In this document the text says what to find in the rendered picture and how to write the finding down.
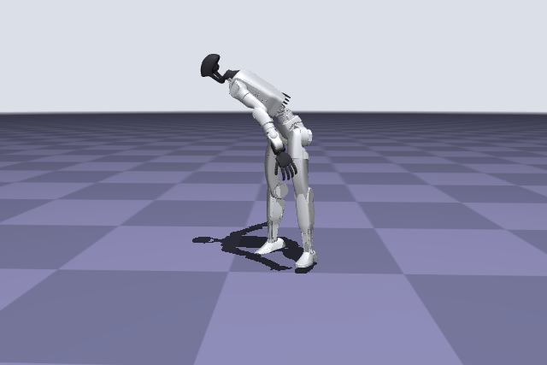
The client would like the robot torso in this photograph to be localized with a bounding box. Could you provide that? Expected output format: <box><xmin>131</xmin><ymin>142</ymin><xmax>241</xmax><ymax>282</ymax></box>
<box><xmin>227</xmin><ymin>69</ymin><xmax>304</xmax><ymax>140</ymax></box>

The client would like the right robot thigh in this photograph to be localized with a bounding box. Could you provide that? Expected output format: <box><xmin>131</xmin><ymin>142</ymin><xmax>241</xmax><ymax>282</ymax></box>
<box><xmin>265</xmin><ymin>128</ymin><xmax>288</xmax><ymax>198</ymax></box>

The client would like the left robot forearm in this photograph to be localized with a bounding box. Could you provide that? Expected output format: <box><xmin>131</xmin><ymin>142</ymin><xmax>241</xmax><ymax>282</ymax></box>
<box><xmin>253</xmin><ymin>107</ymin><xmax>284</xmax><ymax>150</ymax></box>

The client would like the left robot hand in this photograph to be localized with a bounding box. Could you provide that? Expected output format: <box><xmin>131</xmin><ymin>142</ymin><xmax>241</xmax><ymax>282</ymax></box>
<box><xmin>271</xmin><ymin>142</ymin><xmax>297</xmax><ymax>180</ymax></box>

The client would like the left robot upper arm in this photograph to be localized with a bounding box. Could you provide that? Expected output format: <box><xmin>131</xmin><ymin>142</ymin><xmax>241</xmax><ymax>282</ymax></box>
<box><xmin>229</xmin><ymin>80</ymin><xmax>268</xmax><ymax>119</ymax></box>

